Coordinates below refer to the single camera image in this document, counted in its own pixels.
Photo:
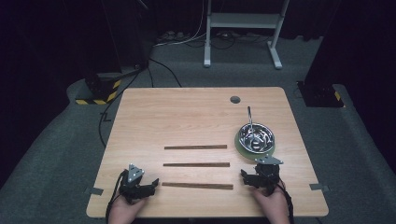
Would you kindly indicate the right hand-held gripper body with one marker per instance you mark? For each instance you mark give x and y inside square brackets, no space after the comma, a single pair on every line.
[267,174]

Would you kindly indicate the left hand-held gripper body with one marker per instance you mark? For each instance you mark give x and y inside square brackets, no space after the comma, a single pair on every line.
[133,186]

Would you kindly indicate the shiny metal bowl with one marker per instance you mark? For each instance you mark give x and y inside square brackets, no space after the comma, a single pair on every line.
[263,138]

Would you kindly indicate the brown wooden chopstick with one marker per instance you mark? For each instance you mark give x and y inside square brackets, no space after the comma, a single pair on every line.
[197,185]
[196,164]
[195,147]

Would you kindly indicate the person's left hand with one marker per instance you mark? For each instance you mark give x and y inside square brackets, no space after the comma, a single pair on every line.
[124,212]

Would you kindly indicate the person's right hand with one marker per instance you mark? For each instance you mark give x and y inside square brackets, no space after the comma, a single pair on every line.
[271,207]

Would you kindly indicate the green round plate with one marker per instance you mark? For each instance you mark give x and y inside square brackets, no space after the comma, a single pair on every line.
[249,154]

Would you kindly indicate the grey tape piece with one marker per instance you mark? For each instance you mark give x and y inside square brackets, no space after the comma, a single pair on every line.
[319,187]
[94,191]

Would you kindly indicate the metal spoon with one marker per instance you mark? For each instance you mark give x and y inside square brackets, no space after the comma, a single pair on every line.
[249,118]

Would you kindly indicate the grey round table grommet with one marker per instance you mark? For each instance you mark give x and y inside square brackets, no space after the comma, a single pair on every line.
[235,99]

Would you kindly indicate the black stand base yellow mark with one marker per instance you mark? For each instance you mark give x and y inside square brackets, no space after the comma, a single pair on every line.
[320,95]

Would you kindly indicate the black yellow striped base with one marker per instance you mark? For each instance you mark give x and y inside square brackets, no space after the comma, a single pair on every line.
[102,90]

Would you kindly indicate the power strip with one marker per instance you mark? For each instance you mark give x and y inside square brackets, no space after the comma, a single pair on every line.
[172,35]

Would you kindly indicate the white metal stand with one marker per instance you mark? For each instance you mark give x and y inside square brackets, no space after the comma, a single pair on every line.
[243,20]

